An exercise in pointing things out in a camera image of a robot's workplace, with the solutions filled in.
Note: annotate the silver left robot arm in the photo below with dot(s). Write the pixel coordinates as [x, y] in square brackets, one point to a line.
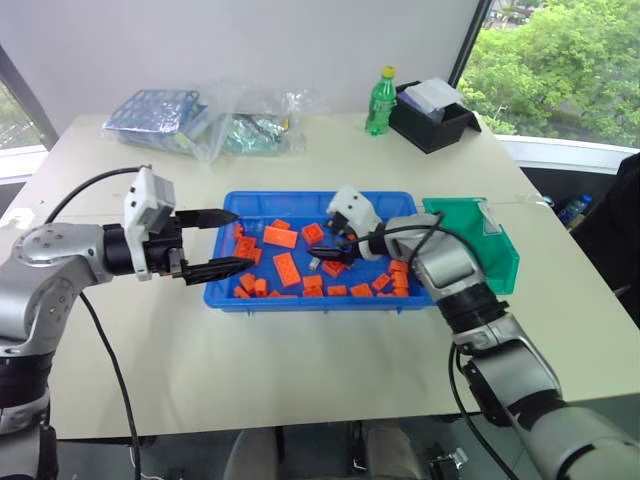
[47, 250]

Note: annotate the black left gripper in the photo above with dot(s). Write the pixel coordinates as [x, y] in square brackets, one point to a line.
[162, 250]

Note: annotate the black table leg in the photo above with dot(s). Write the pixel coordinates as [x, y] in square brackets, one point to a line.
[356, 445]

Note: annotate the clear plastic bag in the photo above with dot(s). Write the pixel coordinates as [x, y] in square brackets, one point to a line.
[245, 127]

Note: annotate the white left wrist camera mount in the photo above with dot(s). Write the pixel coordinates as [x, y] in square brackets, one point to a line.
[142, 200]

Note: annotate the blue label water bottle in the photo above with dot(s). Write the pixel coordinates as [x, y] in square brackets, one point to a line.
[574, 209]

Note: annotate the black window frame post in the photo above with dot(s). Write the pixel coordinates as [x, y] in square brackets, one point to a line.
[470, 40]

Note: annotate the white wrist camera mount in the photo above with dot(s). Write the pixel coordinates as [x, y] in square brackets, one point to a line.
[357, 207]
[142, 200]

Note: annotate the blue plastic bin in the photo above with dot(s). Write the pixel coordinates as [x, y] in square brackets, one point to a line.
[260, 202]

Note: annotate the green plastic bin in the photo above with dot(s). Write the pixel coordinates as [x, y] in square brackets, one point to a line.
[465, 225]

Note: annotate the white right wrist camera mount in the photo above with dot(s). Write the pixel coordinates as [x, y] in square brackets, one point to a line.
[357, 207]

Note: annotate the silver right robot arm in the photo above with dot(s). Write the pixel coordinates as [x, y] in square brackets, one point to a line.
[450, 265]

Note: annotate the black metal clamp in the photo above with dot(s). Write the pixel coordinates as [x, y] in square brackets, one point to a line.
[450, 465]

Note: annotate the small orange toy brick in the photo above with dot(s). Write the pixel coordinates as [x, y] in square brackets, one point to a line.
[241, 292]
[313, 282]
[398, 266]
[281, 223]
[337, 291]
[400, 284]
[333, 269]
[245, 244]
[313, 293]
[361, 290]
[238, 231]
[246, 280]
[380, 282]
[260, 287]
[255, 255]
[274, 294]

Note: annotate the purple white paper pack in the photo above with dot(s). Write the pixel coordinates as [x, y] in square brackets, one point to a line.
[430, 92]

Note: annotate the grey rounded shape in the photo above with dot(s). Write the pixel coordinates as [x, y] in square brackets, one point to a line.
[250, 457]
[389, 455]

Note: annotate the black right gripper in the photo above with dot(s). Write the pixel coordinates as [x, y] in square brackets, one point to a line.
[347, 250]

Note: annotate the green soda bottle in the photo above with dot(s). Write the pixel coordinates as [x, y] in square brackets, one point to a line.
[380, 105]

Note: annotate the black open box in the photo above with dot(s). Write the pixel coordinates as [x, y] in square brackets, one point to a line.
[435, 130]

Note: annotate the blue rack in bag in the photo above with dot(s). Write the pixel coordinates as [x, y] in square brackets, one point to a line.
[150, 117]

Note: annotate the black fabric object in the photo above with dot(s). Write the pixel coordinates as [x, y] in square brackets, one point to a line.
[615, 240]

